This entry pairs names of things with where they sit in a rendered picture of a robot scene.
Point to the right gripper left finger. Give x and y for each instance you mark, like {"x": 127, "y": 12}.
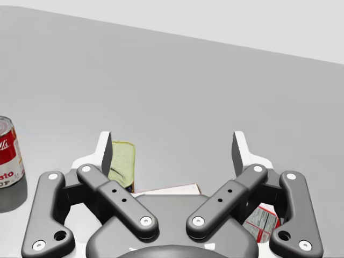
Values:
{"x": 118, "y": 199}

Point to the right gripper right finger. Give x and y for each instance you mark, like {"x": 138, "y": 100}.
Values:
{"x": 225, "y": 199}

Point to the green and blue rectangular can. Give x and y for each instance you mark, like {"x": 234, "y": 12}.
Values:
{"x": 122, "y": 161}

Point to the red and white carton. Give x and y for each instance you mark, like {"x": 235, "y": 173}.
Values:
{"x": 174, "y": 189}

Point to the red and white can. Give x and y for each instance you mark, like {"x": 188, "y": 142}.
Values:
{"x": 9, "y": 153}

